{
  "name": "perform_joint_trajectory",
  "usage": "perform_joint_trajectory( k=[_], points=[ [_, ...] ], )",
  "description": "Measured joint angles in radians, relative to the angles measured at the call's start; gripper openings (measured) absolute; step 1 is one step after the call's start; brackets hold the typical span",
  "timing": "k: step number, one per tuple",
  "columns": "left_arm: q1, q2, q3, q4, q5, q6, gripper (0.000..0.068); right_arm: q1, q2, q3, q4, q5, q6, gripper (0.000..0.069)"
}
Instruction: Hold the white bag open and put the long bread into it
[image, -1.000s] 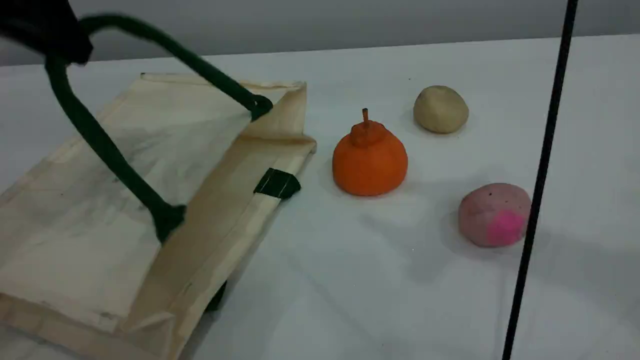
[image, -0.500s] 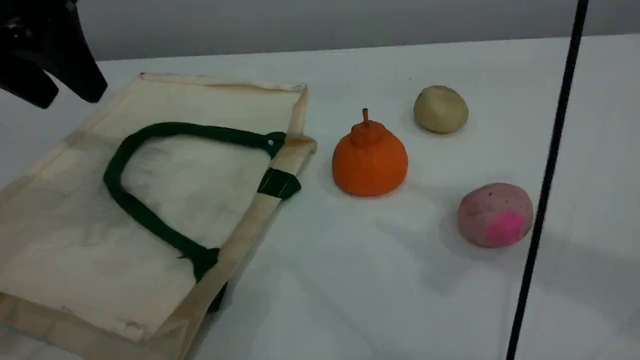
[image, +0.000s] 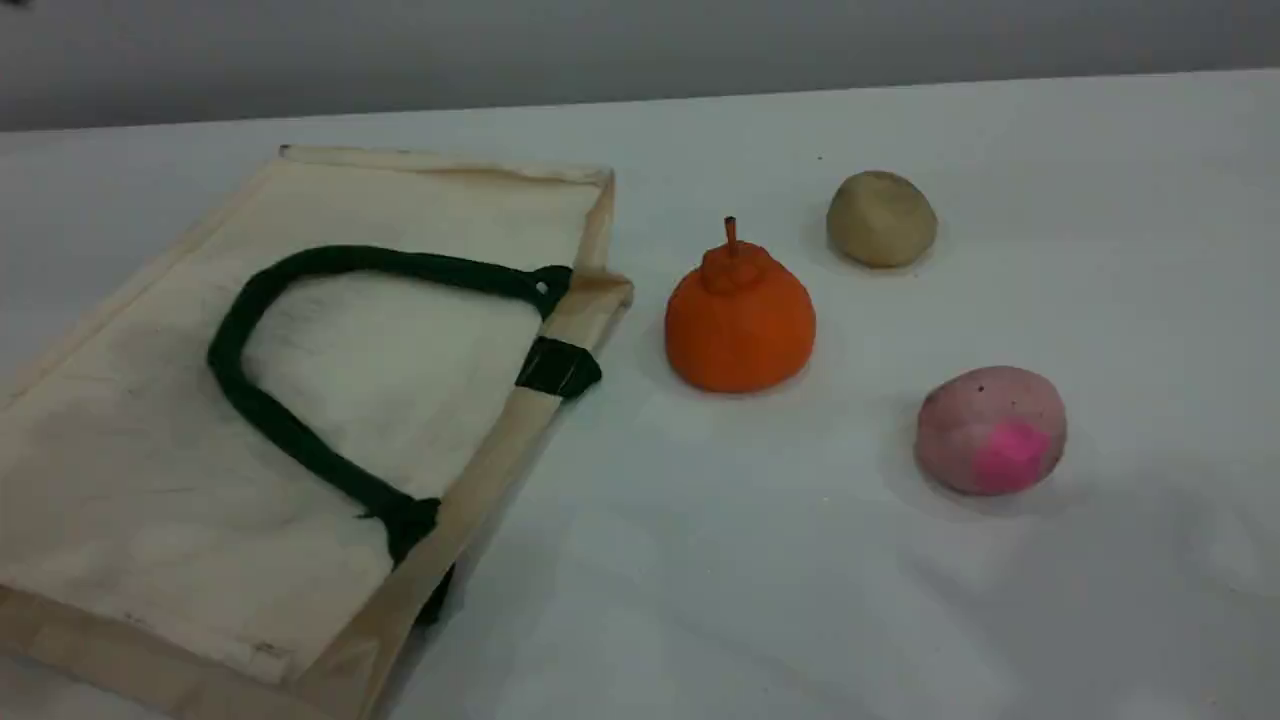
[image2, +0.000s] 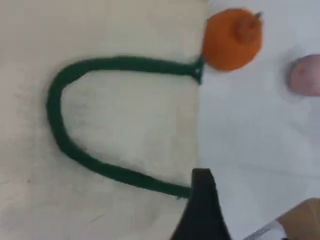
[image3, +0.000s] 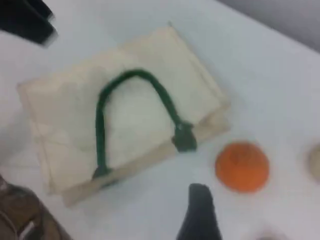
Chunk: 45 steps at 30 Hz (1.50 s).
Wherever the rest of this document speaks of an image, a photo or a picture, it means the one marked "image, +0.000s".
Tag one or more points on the orange toy tangerine with stem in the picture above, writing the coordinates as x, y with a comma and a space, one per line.
740, 330

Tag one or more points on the beige round toy bun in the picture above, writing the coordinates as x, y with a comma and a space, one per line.
880, 220

